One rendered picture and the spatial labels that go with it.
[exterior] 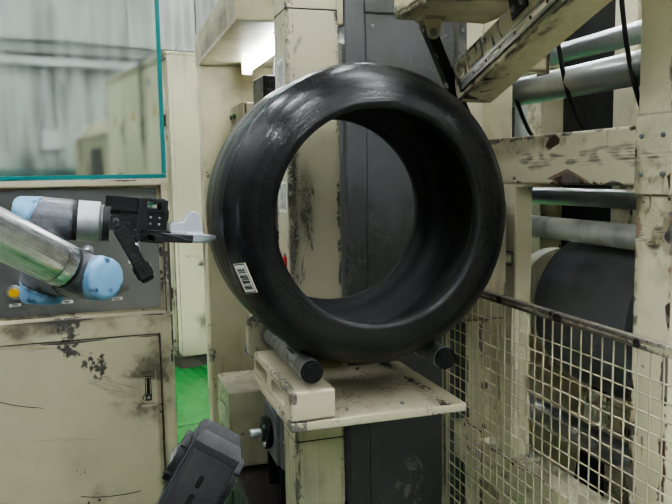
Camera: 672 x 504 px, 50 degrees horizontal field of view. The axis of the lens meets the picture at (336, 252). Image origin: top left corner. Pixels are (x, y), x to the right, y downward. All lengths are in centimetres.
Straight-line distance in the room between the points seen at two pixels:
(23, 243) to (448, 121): 79
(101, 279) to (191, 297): 363
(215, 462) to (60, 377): 174
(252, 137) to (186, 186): 348
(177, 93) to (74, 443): 307
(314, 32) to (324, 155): 29
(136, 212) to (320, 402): 50
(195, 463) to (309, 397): 105
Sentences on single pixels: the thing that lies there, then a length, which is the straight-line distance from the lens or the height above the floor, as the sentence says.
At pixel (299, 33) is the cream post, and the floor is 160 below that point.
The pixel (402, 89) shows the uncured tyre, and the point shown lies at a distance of 140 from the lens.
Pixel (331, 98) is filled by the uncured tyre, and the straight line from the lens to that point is 135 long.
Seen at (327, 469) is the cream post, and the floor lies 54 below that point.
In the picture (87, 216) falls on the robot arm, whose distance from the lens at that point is 137.
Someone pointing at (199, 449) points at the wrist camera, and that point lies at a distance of 36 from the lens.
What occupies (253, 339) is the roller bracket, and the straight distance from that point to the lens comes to 171.
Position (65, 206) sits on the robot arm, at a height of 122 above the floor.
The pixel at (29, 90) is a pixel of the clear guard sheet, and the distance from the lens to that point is 207.
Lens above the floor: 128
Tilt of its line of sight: 6 degrees down
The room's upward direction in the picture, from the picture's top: 1 degrees counter-clockwise
